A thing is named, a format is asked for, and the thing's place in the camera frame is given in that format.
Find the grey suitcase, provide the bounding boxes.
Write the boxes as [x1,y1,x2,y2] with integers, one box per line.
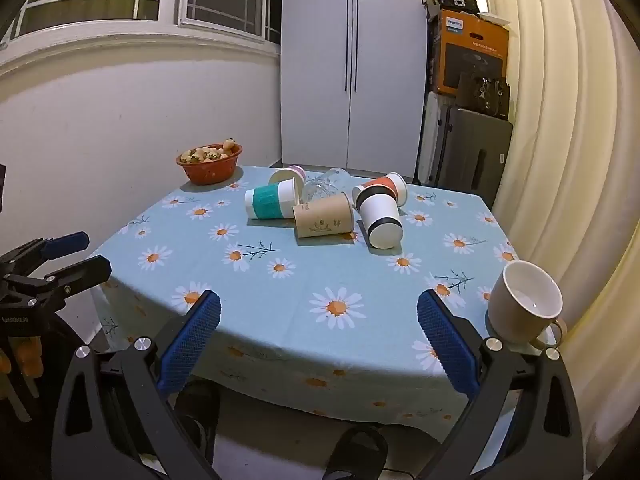
[434,104,515,209]

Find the white cup with teal sleeve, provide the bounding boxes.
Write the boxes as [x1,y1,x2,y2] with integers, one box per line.
[244,178,304,221]

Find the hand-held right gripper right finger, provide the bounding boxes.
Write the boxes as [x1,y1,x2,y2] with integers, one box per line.
[417,288,587,480]

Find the person's left hand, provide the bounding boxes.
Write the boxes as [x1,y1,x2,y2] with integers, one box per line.
[0,336,43,377]

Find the red plastic basket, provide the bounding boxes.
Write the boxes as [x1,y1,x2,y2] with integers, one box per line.
[175,142,244,186]

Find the pink rimmed paper cup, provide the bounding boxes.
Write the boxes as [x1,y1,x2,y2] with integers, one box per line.
[268,164,307,189]

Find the black slipper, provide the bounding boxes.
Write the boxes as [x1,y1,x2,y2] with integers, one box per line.
[172,378,222,467]
[322,424,390,480]

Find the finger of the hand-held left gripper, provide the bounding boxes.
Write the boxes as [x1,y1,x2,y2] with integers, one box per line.
[24,254,112,312]
[0,231,91,274]

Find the white cup with black band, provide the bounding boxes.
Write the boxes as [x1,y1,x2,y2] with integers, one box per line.
[355,191,404,251]

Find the white wardrobe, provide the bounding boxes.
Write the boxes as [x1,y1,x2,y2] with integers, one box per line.
[279,0,432,182]

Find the white framed window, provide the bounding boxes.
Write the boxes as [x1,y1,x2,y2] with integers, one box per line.
[0,0,286,52]

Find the clear glass cup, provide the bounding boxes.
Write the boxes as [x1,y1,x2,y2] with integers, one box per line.
[301,167,353,206]

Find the cream ceramic mug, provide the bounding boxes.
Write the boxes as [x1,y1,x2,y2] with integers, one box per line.
[486,260,569,351]

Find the brown paper cup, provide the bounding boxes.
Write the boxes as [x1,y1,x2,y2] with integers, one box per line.
[292,191,356,240]

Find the dark brown handbag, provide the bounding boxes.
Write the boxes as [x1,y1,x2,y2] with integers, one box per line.
[455,70,512,122]

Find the orange and black paper cup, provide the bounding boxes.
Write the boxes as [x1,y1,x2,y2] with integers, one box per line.
[351,171,409,210]

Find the light blue daisy tablecloth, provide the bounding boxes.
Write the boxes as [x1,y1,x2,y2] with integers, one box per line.
[90,164,565,442]

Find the orange and black cardboard box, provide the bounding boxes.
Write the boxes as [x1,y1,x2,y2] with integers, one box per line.
[430,7,511,99]

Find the pile of tan spotted fruits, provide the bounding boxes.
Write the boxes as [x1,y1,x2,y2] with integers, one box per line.
[180,138,239,165]

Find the cream curtain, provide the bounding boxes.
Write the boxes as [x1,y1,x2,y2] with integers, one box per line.
[474,0,640,413]

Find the white suitcase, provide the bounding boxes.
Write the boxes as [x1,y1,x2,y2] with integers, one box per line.
[413,90,454,187]

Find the black bag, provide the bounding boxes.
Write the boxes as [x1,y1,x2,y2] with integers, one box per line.
[434,0,482,14]

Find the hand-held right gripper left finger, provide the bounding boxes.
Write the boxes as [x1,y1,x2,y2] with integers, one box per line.
[51,289,222,480]

